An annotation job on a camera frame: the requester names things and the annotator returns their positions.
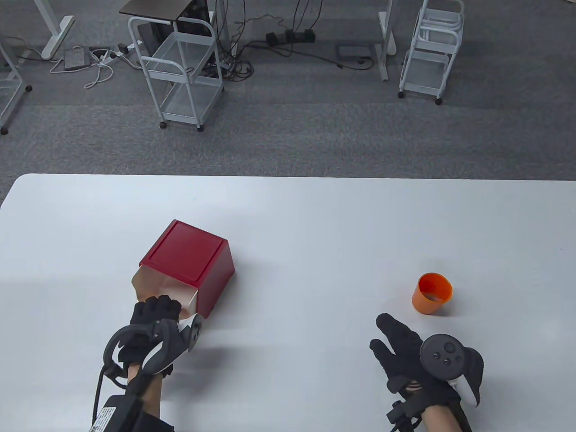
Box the white cable coil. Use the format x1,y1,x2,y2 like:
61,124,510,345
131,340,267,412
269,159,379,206
49,45,114,90

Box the person's right forearm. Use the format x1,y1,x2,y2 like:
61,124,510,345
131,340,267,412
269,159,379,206
423,403,464,432

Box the white wire basket cart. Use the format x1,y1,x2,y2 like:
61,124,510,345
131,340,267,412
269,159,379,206
128,16,224,132

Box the white cart with black casters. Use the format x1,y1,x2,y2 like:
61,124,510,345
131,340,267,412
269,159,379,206
0,38,33,135

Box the black computer tower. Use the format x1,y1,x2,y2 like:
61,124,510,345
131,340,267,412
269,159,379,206
151,0,214,45

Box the grey box on floor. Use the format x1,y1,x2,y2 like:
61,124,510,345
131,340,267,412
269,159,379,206
63,48,90,71

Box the dark brown side table top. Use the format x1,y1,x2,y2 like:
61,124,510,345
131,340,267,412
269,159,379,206
119,0,198,22

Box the red tea bag box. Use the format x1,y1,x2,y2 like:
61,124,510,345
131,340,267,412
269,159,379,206
131,219,235,321

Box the black power strip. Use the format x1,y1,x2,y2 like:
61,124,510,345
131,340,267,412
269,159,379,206
265,29,315,45

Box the person's left forearm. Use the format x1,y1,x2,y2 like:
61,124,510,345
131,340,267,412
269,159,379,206
126,364,163,417

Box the black cable bundle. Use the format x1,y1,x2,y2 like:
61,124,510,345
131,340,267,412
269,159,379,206
205,0,325,82

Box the stacked white wire carts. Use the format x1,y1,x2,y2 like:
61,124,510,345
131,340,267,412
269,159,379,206
398,0,465,106

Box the black and white hand controller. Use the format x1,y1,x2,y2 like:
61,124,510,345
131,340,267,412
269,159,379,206
103,313,204,376
419,334,480,405

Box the orange cup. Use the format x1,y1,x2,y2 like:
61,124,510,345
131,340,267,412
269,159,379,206
412,272,453,315

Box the white desk leg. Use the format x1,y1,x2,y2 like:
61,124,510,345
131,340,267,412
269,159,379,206
376,0,397,82
34,0,75,60

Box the white power strip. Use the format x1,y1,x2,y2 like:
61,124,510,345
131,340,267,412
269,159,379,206
100,41,136,61

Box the person's right hand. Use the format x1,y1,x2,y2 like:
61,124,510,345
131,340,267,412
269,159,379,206
370,313,485,408

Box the grey flat floor device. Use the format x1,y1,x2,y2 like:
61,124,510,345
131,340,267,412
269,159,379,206
337,44,375,64

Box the person's left hand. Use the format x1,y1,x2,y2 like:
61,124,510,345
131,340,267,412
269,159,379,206
118,295,181,376

